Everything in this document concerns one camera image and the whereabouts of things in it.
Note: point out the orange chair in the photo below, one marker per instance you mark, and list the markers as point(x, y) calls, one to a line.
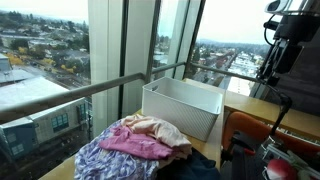
point(238, 121)

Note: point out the metal window handrail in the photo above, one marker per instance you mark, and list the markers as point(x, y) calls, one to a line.
point(9, 114)

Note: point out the magenta pink garment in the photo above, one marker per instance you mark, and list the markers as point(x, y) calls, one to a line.
point(140, 145)

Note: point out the peach pink garment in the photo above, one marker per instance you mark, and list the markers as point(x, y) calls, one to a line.
point(161, 130)

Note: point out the black camera tripod arm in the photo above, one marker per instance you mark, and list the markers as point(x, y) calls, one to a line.
point(285, 105)

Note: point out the white plastic basket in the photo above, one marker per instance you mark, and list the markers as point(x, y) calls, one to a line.
point(193, 110)

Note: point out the purple white floral garment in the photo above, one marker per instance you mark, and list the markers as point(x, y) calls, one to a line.
point(95, 163)

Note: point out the black camera on stand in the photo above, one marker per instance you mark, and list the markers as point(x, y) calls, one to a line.
point(300, 20)

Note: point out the dark navy garment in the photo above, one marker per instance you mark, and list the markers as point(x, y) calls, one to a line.
point(195, 167)

